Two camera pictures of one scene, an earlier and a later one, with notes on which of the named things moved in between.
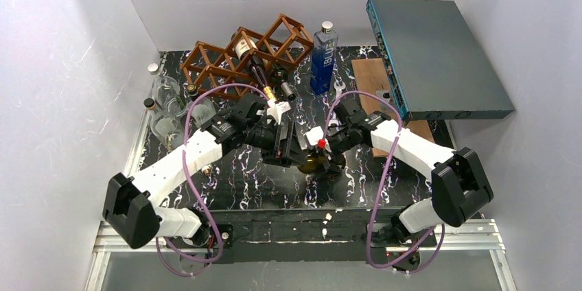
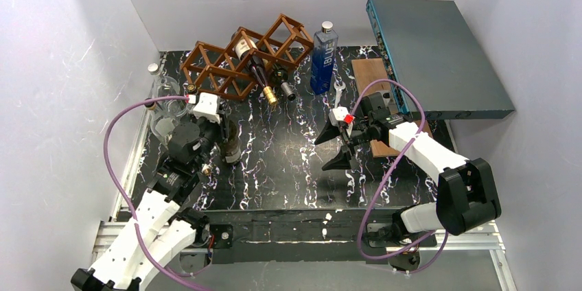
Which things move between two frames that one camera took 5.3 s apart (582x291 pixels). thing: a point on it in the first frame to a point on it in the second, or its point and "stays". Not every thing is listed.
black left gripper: x=287 y=144 to x=218 y=129
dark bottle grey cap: x=313 y=164 to x=232 y=147
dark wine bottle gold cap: x=248 y=51 stays
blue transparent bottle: x=324 y=51 stays
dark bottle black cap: x=279 y=76 stays
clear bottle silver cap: x=167 y=92 stays
